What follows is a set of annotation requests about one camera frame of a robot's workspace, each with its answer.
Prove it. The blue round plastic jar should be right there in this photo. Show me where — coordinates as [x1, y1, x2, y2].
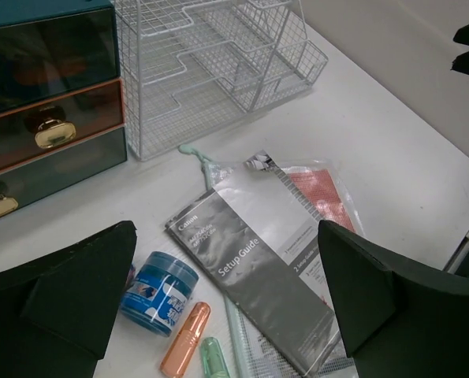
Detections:
[120, 251, 199, 337]

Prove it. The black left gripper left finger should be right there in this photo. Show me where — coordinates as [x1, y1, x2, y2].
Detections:
[0, 220, 137, 377]

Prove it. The white wire mesh file rack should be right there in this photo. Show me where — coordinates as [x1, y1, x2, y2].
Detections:
[114, 0, 328, 161]

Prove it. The grey Canon setup guide booklet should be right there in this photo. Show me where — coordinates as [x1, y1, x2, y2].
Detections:
[166, 151, 340, 377]

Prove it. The green translucent capsule tube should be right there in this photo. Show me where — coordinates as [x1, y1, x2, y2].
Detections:
[199, 337, 223, 377]

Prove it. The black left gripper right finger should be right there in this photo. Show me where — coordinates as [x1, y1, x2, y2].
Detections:
[318, 220, 469, 377]

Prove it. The orange translucent capsule tube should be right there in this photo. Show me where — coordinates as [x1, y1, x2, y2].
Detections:
[159, 302, 211, 377]

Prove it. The teal drawer organizer box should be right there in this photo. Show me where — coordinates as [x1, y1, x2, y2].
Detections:
[0, 1, 127, 218]

